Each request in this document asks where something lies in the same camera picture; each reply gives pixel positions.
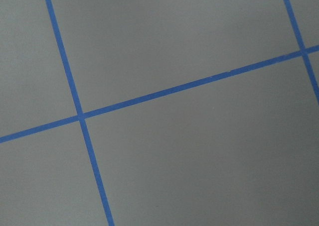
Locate blue tape grid lines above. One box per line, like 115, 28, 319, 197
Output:
0, 0, 319, 226

